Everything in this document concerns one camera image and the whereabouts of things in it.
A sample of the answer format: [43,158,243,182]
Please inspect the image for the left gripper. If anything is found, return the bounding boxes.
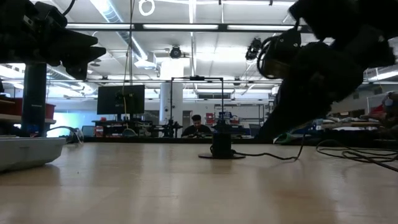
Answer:
[18,9,107,80]

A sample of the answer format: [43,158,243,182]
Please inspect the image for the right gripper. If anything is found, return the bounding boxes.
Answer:
[254,26,396,141]

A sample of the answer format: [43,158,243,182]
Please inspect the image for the thin black cord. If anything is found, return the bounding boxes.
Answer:
[231,133,398,174]

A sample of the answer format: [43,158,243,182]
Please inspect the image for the black cord spool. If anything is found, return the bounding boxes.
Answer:
[198,123,246,160]

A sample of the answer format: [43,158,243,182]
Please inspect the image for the green circuit board device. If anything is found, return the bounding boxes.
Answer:
[273,132,296,144]

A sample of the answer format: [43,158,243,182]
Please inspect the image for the black computer monitor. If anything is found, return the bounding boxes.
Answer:
[96,84,146,115]

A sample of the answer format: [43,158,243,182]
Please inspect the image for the black pillar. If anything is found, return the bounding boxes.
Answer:
[21,62,47,138]

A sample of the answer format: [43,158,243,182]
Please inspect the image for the red storage bin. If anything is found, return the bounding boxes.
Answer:
[0,98,23,116]
[45,103,56,121]

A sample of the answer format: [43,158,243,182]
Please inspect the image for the clear safety glasses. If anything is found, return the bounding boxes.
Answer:
[66,126,85,144]

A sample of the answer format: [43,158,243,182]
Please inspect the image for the wooden shelf board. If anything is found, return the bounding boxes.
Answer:
[0,113,57,124]

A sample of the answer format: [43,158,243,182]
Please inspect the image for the distant black robot rig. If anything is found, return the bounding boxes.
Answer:
[161,75,224,138]

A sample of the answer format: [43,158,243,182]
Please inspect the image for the white building column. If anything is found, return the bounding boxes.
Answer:
[160,60,184,138]

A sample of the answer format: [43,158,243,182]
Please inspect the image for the grey plastic tool case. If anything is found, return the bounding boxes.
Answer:
[0,136,67,173]

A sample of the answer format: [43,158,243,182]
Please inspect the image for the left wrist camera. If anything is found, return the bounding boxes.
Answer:
[34,1,68,29]

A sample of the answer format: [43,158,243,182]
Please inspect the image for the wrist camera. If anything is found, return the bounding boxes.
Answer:
[257,29,302,80]
[34,1,68,29]

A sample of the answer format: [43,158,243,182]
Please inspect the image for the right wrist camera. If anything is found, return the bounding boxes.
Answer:
[257,29,302,80]

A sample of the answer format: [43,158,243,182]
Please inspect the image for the black ceiling camera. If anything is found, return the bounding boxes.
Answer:
[245,37,262,62]

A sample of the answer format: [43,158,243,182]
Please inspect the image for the white ring light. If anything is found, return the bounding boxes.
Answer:
[138,0,155,17]

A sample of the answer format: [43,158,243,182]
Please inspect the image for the black overhead camera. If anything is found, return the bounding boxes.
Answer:
[169,45,183,59]

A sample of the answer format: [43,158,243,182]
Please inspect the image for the black aluminium table frame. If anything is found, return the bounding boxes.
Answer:
[67,22,313,144]

